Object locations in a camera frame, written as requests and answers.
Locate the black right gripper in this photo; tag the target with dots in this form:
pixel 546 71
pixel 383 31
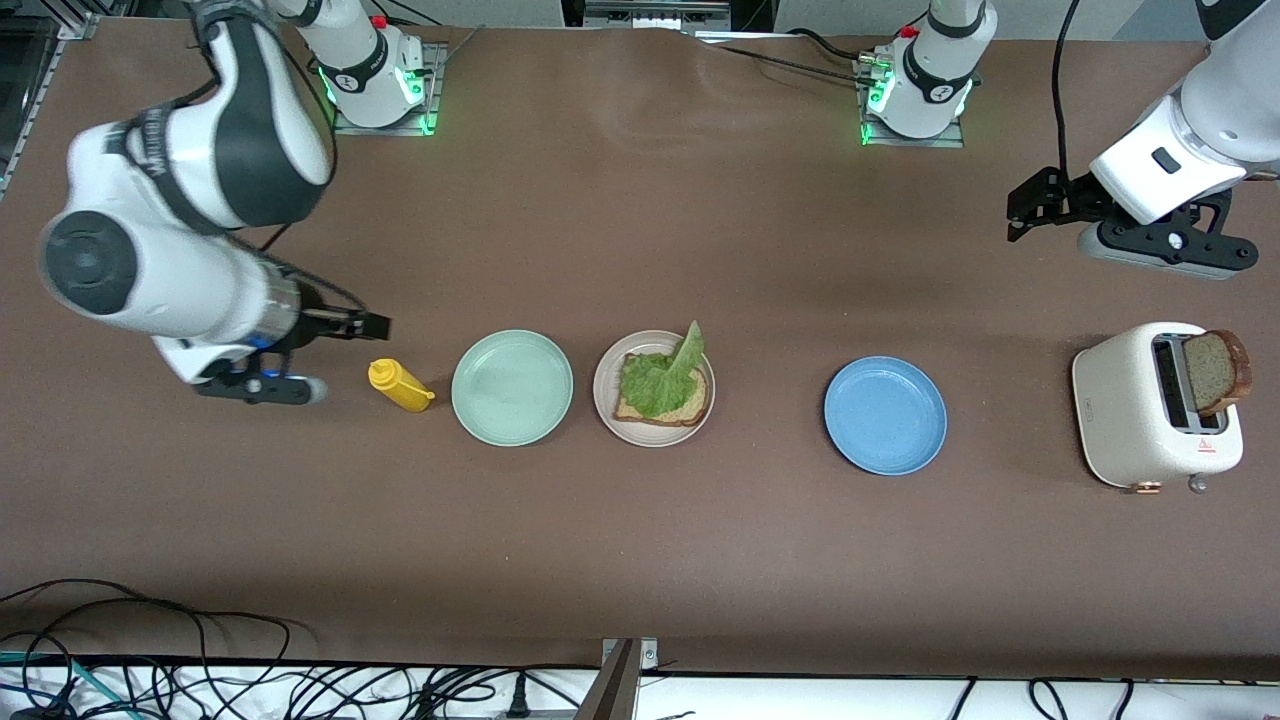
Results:
pixel 318 323

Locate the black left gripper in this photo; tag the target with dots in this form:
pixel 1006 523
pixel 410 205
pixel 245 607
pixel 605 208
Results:
pixel 1072 197

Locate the yellow mustard squeeze bottle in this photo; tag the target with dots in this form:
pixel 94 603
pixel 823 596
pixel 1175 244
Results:
pixel 395 383

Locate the green lettuce leaf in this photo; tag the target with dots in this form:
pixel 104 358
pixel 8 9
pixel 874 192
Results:
pixel 655 390

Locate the brown bread slice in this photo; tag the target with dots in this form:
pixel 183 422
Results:
pixel 702 405
pixel 1210 372

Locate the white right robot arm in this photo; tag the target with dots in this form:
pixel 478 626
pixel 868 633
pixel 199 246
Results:
pixel 230 130

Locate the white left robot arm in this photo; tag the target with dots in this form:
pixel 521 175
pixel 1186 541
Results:
pixel 935 90

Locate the light green plate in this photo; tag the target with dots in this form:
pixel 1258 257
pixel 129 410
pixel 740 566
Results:
pixel 512 388

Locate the beige plate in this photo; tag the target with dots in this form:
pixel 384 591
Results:
pixel 604 390

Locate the blue plate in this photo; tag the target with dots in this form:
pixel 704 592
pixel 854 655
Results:
pixel 885 415

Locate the cream white toaster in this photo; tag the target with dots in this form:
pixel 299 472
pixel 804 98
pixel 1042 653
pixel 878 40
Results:
pixel 1120 420

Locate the black power plug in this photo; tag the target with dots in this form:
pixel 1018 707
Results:
pixel 517 705

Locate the grey electronics box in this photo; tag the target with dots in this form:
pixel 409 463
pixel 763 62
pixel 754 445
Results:
pixel 655 12

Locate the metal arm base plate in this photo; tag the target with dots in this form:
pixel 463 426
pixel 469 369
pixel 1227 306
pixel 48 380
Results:
pixel 915 142
pixel 385 130

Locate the aluminium frame rail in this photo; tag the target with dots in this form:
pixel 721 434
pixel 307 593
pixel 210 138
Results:
pixel 80 25

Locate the grey metal camera post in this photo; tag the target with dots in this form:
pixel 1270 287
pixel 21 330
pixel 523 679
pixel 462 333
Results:
pixel 618 690

